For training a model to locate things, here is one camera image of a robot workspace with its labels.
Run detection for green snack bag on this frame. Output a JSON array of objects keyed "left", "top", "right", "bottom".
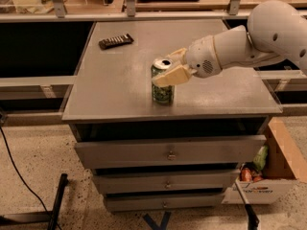
[{"left": 252, "top": 145, "right": 269, "bottom": 171}]

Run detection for black floor cable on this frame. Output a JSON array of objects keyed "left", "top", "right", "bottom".
[{"left": 0, "top": 125, "right": 63, "bottom": 230}]

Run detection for grey drawer cabinet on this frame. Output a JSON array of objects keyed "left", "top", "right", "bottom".
[{"left": 62, "top": 20, "right": 280, "bottom": 199}]

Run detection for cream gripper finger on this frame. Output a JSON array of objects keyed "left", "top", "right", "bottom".
[
  {"left": 152, "top": 64, "right": 196, "bottom": 87},
  {"left": 166, "top": 48, "right": 187, "bottom": 64}
]

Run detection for black tool handle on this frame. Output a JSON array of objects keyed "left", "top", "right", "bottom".
[{"left": 235, "top": 180, "right": 260, "bottom": 230}]

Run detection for bottom grey drawer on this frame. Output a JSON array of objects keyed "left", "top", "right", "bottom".
[{"left": 104, "top": 193, "right": 224, "bottom": 212}]

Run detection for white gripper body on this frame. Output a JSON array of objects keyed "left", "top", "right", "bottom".
[{"left": 185, "top": 35, "right": 222, "bottom": 79}]

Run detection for black metal stand leg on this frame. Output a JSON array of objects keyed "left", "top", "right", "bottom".
[{"left": 0, "top": 172, "right": 69, "bottom": 230}]

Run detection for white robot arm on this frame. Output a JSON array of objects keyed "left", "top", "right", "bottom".
[{"left": 152, "top": 0, "right": 307, "bottom": 87}]

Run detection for green soda can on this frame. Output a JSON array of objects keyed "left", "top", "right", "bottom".
[{"left": 151, "top": 57, "right": 175, "bottom": 104}]

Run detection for top grey drawer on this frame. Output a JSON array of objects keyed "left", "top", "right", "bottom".
[{"left": 75, "top": 135, "right": 266, "bottom": 169}]

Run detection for middle grey drawer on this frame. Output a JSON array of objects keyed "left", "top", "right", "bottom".
[{"left": 93, "top": 170, "right": 239, "bottom": 195}]

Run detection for cardboard box with snacks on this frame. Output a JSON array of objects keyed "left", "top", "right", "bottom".
[{"left": 222, "top": 118, "right": 307, "bottom": 205}]

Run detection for chocolate rxbar wrapper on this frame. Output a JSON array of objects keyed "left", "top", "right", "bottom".
[{"left": 99, "top": 34, "right": 134, "bottom": 50}]

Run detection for grey drawer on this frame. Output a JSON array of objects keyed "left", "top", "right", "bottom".
[
  {"left": 104, "top": 193, "right": 224, "bottom": 212},
  {"left": 93, "top": 170, "right": 239, "bottom": 195},
  {"left": 75, "top": 135, "right": 266, "bottom": 169}
]

